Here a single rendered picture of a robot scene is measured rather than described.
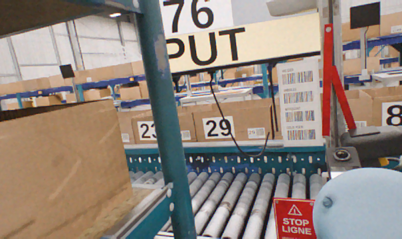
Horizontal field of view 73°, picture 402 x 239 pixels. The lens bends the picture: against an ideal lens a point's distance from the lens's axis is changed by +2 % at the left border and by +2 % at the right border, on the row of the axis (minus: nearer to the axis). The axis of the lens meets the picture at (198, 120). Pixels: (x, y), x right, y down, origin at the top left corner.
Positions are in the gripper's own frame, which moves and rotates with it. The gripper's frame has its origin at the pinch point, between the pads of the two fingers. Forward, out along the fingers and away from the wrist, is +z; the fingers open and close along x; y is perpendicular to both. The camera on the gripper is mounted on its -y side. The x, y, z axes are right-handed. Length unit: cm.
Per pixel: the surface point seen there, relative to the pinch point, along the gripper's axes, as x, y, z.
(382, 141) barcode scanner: 8.0, -12.3, -2.3
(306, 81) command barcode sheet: -4.3, -26.2, -3.4
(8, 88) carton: -889, -324, 424
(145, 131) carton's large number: -91, -37, 60
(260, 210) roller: -22.2, 1.8, 37.7
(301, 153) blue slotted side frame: -9, -23, 65
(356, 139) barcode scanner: 3.9, -13.0, -2.1
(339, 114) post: 1.7, -19.4, 0.9
